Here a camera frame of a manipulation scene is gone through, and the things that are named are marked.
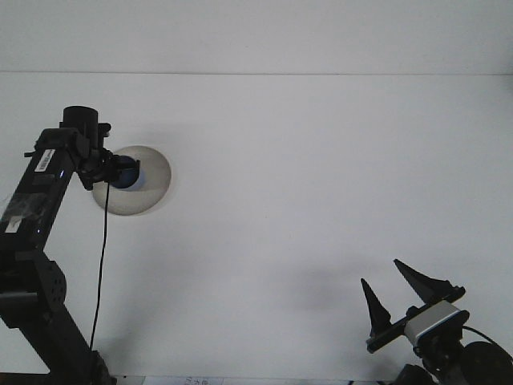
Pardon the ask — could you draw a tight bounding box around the pale round plate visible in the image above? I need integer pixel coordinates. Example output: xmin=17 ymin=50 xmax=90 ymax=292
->
xmin=91 ymin=144 xmax=173 ymax=217

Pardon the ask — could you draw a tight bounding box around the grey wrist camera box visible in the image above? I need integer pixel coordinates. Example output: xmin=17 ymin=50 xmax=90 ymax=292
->
xmin=403 ymin=301 xmax=471 ymax=348

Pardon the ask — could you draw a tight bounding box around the printed white paper sheet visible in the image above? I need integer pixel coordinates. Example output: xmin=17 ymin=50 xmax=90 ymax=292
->
xmin=142 ymin=375 xmax=225 ymax=385

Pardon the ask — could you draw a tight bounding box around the pale blue cup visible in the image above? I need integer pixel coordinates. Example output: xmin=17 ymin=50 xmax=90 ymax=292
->
xmin=109 ymin=156 xmax=144 ymax=192

